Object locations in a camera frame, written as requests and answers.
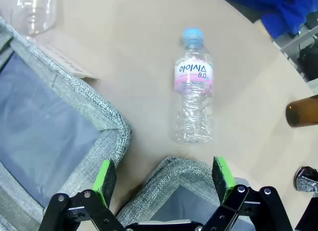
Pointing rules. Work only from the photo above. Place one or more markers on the grey metal frame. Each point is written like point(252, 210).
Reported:
point(288, 42)

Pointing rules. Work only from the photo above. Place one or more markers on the grey fabric basket plastic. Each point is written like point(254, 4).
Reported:
point(74, 87)

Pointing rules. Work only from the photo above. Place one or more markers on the aluminium drink can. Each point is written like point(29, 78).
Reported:
point(306, 181)

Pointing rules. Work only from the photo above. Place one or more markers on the blue cloth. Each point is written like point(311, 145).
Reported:
point(273, 7)

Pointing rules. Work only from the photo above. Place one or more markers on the grey fabric basket can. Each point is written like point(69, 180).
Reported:
point(169, 176)

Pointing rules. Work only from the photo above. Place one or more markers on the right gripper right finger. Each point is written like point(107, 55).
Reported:
point(222, 178)

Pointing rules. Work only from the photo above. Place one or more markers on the brown glass bottle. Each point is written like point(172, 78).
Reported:
point(303, 111)

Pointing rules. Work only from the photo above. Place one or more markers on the white plastic label card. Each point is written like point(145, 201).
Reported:
point(67, 60)

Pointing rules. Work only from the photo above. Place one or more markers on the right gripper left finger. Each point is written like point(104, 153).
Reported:
point(104, 183)

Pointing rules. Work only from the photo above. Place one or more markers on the clear plastic bottle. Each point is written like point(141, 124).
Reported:
point(32, 15)

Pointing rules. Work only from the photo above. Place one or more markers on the pink label water bottle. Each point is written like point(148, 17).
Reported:
point(193, 74)

